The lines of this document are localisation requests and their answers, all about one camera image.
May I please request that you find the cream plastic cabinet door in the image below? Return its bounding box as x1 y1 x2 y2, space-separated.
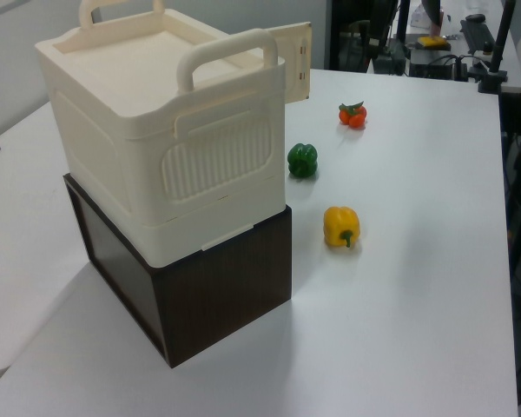
270 20 313 106

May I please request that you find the cream plastic storage cabinet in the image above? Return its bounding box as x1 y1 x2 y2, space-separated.
34 0 287 268

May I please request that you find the green bell pepper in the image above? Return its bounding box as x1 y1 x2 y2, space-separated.
287 142 320 180

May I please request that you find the yellow bell pepper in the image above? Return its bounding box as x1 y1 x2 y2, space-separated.
322 205 362 249

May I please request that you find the dark wooden box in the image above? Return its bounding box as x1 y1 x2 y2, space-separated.
63 173 294 370

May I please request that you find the orange tomato cluster with leaves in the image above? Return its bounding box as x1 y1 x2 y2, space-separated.
338 100 369 130

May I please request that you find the yellow and black device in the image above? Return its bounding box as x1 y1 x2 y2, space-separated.
415 36 452 50

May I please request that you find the black computer keyboard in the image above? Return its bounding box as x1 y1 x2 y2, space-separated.
459 19 497 57

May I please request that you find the black clamp stand pole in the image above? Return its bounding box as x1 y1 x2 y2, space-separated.
478 0 518 95

